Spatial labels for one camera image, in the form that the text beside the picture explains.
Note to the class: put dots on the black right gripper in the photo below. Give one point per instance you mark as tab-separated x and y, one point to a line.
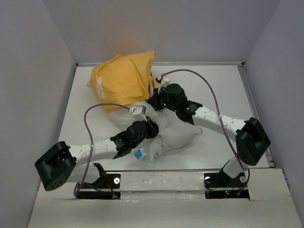
154	101

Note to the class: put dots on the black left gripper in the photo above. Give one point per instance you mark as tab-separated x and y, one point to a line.
152	128

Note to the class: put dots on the white pillow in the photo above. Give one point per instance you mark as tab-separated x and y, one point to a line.
173	133

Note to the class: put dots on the yellow pillowcase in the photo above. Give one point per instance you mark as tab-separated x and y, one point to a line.
123	80

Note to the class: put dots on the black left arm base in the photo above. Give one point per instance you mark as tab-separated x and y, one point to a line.
105	187

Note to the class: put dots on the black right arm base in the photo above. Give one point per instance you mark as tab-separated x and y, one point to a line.
225	187

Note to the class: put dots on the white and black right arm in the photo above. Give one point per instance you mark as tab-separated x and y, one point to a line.
249	135

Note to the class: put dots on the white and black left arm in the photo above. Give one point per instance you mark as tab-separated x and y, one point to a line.
56	165

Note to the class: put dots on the white front board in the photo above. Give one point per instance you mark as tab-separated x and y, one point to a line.
270	206

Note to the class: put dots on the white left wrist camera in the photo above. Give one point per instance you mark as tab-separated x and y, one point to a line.
138	113

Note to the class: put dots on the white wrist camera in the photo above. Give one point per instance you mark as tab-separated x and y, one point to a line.
162	81
138	113

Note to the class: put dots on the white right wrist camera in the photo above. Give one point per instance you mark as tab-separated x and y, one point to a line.
162	81

